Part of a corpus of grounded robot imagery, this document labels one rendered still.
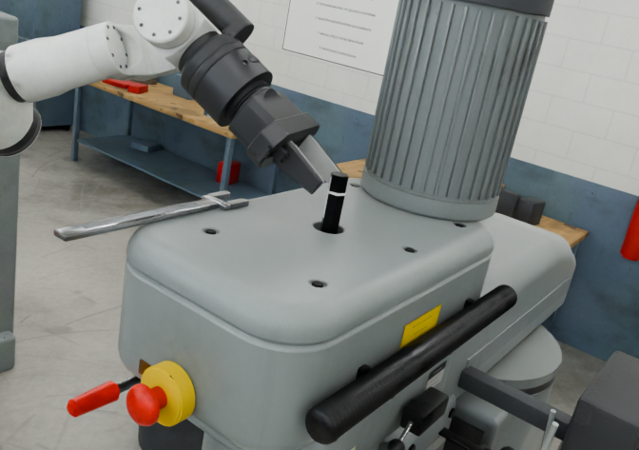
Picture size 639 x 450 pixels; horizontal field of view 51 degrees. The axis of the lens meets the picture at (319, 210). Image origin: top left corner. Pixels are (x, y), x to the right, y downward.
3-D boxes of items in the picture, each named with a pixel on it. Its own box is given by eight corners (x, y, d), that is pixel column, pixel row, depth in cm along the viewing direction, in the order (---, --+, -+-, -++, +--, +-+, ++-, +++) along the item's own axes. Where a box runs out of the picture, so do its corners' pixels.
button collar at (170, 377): (177, 439, 64) (183, 384, 62) (136, 408, 67) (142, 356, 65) (192, 429, 65) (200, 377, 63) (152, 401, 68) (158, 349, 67)
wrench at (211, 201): (71, 246, 62) (71, 238, 62) (47, 232, 64) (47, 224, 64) (248, 205, 81) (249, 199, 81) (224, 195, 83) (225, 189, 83)
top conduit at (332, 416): (330, 453, 59) (338, 420, 58) (294, 430, 61) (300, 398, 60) (513, 311, 95) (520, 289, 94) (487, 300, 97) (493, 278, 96)
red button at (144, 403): (145, 438, 62) (150, 401, 60) (118, 417, 64) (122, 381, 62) (173, 423, 64) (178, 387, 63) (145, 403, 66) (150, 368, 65)
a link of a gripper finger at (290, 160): (311, 197, 77) (273, 159, 77) (328, 178, 75) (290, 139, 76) (305, 200, 75) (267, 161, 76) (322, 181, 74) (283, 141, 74)
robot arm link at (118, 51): (201, 41, 77) (92, 71, 79) (222, 61, 86) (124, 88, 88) (189, -12, 78) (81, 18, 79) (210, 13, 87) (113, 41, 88)
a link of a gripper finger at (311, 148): (343, 169, 80) (307, 133, 80) (327, 188, 81) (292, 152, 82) (348, 167, 81) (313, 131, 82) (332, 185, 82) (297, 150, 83)
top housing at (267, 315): (270, 485, 60) (300, 329, 55) (91, 357, 74) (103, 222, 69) (479, 329, 97) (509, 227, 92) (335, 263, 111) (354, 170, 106)
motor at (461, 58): (458, 233, 86) (528, -29, 76) (334, 185, 96) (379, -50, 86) (514, 208, 102) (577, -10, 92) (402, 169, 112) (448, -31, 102)
